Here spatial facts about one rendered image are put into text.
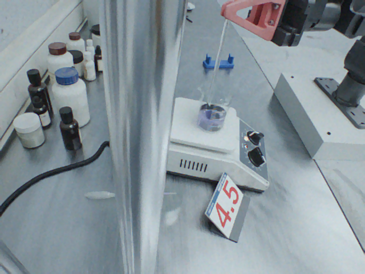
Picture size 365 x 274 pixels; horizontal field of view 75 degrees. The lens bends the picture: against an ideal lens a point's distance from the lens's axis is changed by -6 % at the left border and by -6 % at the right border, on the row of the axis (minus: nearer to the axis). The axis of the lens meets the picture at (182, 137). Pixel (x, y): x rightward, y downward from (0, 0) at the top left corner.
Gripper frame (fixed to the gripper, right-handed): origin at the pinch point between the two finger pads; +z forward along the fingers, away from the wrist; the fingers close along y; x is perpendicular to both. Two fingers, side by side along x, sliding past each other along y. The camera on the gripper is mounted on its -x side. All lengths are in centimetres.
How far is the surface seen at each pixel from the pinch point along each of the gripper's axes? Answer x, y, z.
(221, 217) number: 25.5, 13.7, 3.1
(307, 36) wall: 48, -98, -157
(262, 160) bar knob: 21.6, 8.7, -7.4
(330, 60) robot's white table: 28, -29, -80
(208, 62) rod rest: 25.9, -33.3, -22.5
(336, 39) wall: 46, -88, -181
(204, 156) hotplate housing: 21.1, 4.9, 2.1
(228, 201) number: 25.5, 11.6, 0.4
